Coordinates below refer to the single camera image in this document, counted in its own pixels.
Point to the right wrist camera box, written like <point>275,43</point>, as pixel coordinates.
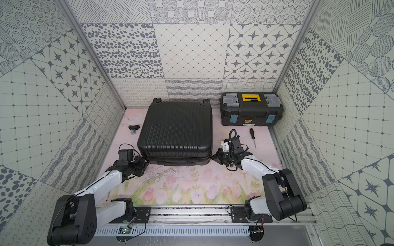
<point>226,145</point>

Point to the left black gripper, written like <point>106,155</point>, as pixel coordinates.
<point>139,163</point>

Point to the black toolbox with yellow label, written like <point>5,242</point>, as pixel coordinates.
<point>250,109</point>

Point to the pink floral table mat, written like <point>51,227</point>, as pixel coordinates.
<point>210,184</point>

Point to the black-handled screwdriver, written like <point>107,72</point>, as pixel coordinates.
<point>251,131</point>

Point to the black ribbed hard-shell suitcase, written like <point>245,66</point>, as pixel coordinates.
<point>177,133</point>

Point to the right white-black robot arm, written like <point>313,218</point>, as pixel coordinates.
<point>282,195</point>

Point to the right round black base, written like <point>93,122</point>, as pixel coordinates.
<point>256,234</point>

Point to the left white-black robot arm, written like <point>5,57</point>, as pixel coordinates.
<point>76,217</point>

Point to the aluminium mounting rail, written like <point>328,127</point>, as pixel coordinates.
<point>211,215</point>

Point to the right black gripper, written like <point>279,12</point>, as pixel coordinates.
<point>217,157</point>

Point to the small black metal clip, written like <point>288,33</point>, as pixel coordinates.
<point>133,129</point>

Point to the left green circuit board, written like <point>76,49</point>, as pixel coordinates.
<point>124,235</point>

